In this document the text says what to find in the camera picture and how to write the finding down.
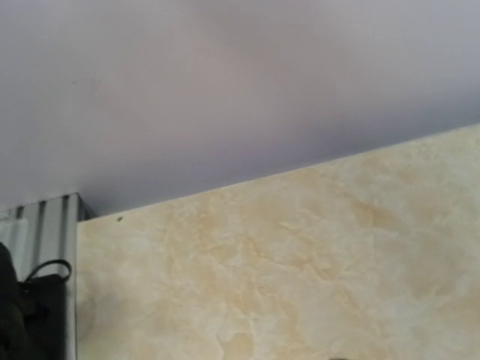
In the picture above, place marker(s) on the aluminium corner post left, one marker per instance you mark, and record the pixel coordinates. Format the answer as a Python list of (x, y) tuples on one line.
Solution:
[(43, 231)]

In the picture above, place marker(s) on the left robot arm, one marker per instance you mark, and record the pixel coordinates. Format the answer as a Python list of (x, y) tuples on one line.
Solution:
[(33, 311)]

